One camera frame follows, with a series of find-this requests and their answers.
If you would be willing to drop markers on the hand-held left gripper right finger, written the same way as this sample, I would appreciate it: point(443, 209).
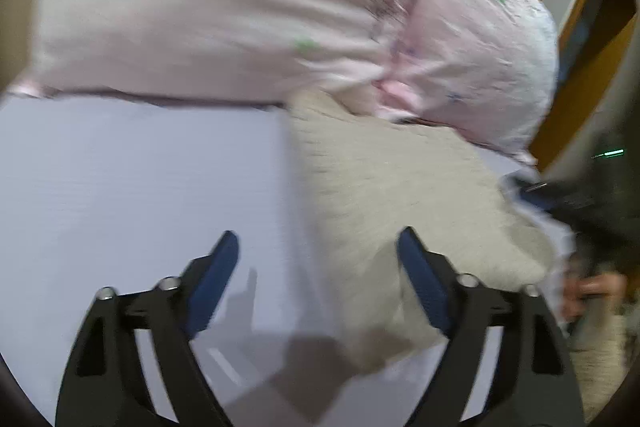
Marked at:
point(422, 287)

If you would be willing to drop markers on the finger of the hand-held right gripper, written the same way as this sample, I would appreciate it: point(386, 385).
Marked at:
point(532, 192)

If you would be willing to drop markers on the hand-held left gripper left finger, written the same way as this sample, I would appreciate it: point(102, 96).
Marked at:
point(216, 279)

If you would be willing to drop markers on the beige fuzzy garment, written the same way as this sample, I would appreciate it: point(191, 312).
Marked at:
point(400, 197)

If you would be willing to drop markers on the person's right hand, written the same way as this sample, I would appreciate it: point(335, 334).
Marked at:
point(597, 289)

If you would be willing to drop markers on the white bed sheet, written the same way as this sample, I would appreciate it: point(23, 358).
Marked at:
point(135, 187)

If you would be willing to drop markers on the pink floral pillow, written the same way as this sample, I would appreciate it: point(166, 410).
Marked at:
point(250, 7)

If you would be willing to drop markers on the wooden bed frame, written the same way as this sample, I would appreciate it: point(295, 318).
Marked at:
point(582, 52)

